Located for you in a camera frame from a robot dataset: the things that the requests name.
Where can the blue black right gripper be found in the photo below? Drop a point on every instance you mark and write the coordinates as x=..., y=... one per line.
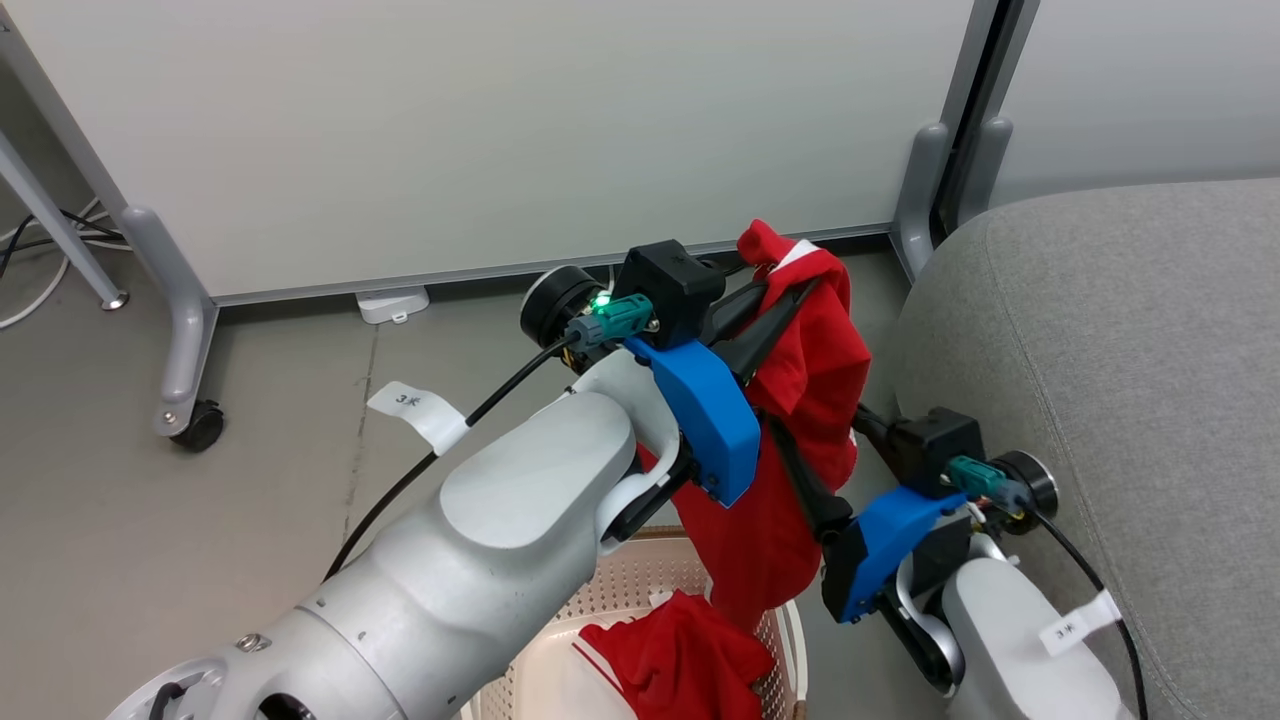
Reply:
x=880, y=540

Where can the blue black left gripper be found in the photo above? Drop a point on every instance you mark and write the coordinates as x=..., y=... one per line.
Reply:
x=710, y=420

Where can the red garment with white trim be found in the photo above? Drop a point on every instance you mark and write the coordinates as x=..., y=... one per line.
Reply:
x=810, y=380

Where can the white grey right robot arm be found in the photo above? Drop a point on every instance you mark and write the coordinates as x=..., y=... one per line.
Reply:
x=1010, y=640

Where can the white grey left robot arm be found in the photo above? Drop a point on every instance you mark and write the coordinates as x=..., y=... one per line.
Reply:
x=480, y=560

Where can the cream perforated laundry basket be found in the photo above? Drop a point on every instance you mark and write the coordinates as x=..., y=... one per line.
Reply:
x=630, y=590

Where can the grey upright partition foot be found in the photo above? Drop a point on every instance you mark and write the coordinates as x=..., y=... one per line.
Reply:
x=985, y=165
x=920, y=190

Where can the grey fabric sofa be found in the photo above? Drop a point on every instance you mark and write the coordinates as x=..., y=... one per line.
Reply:
x=1130, y=380

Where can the wide white partition board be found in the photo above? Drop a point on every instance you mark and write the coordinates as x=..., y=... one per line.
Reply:
x=500, y=130

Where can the white floor power box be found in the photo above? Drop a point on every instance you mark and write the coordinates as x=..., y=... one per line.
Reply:
x=392, y=303

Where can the narrow white partition board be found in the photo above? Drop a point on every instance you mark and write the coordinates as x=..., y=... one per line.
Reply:
x=1140, y=90

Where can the grey partition foot with caster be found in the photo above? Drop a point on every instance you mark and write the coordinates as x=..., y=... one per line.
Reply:
x=180, y=320

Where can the grey slanted table leg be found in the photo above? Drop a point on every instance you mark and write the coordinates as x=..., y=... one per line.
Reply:
x=55, y=215

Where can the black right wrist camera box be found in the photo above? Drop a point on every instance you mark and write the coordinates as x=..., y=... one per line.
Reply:
x=930, y=445

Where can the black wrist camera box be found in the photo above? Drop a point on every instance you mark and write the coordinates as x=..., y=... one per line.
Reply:
x=930, y=445
x=675, y=280

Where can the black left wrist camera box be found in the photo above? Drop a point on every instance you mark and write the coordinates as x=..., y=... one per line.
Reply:
x=675, y=280

